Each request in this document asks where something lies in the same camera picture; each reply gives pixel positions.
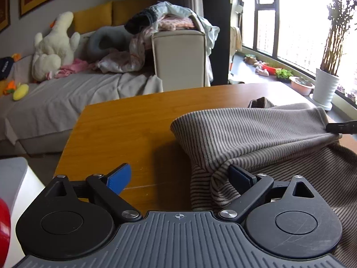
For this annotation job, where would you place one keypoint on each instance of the pink cloth on sofa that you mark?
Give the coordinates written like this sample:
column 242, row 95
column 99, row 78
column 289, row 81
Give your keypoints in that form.
column 77, row 66

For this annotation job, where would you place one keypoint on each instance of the beige ribbed knit sweater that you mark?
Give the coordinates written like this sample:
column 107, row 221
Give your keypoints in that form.
column 280, row 141

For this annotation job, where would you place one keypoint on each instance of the pile of clothes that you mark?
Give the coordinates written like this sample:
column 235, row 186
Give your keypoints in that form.
column 164, row 34

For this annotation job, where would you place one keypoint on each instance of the red round object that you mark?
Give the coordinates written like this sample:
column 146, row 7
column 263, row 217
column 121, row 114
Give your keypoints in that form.
column 5, row 231

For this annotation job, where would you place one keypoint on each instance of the yellow cushion left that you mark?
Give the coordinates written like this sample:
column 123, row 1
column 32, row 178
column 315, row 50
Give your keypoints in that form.
column 92, row 19

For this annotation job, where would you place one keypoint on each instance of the yellow plush toy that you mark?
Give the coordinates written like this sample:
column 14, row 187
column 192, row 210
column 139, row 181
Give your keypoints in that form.
column 21, row 91

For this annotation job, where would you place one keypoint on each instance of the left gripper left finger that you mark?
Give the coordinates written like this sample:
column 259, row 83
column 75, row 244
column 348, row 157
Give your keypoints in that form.
column 104, row 190

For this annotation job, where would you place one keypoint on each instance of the black cap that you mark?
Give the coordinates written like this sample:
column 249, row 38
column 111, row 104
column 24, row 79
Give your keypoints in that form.
column 6, row 64

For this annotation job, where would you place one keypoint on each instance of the white box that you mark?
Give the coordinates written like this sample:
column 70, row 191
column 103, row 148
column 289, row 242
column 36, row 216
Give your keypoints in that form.
column 19, row 187

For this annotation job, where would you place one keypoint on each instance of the pink bowl planter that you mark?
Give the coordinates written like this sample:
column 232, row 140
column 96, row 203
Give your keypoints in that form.
column 301, row 86

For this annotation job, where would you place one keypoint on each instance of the orange plush toy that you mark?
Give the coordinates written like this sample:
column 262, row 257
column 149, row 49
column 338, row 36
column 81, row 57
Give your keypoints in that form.
column 10, row 88

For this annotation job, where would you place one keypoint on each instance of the grey neck pillow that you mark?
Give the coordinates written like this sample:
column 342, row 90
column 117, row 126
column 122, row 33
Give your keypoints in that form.
column 107, row 39

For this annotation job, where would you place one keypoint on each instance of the tall green bamboo plant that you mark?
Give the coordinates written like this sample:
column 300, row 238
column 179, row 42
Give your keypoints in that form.
column 341, row 13

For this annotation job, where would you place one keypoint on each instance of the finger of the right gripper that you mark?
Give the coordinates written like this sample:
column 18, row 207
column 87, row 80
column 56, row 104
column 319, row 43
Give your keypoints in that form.
column 349, row 127

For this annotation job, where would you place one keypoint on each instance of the yellow cushion right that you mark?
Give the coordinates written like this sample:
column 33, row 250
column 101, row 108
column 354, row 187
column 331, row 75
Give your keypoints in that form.
column 122, row 11

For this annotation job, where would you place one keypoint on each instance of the white plush duck toy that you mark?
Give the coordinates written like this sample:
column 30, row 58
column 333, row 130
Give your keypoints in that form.
column 55, row 49

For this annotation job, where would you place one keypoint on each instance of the white ribbed plant pot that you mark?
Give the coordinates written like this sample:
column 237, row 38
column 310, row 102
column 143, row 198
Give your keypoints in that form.
column 325, row 87

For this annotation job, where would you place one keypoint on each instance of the grey sofa bed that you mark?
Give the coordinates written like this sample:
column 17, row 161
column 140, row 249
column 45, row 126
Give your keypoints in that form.
column 41, row 122

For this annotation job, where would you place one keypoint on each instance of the yellow cushion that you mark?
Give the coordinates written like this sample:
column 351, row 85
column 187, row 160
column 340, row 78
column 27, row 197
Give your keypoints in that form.
column 92, row 19
column 122, row 11

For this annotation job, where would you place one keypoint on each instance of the green leafy tray plant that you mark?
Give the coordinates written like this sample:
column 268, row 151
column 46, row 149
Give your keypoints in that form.
column 283, row 75

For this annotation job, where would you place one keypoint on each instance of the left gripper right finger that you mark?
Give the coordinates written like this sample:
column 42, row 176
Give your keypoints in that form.
column 252, row 190

